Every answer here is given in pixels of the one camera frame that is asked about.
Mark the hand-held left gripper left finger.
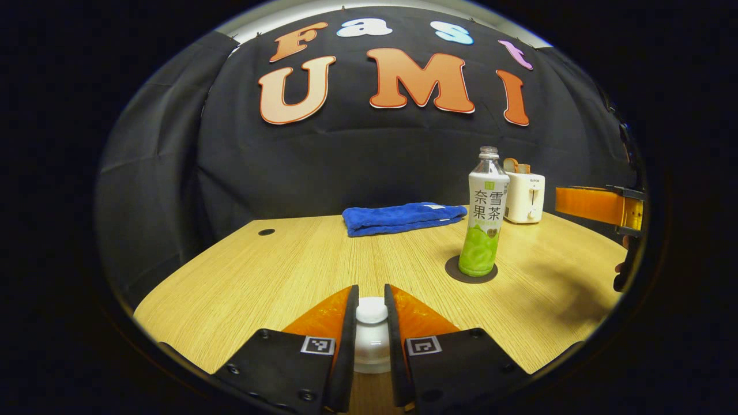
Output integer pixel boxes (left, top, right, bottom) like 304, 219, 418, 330
213, 285, 360, 414

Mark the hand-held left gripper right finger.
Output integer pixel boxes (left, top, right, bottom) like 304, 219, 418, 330
385, 284, 528, 413

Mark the dark round coaster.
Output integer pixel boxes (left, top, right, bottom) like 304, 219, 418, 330
445, 255, 499, 284

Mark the clear green-label water bottle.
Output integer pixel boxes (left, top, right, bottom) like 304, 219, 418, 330
458, 146, 511, 278

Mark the white toaster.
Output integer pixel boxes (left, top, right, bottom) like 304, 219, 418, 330
503, 171, 546, 225

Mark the blue folded towel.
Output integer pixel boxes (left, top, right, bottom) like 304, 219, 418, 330
342, 202, 468, 238

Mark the black backdrop cloth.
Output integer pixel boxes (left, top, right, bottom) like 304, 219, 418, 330
95, 6, 641, 312

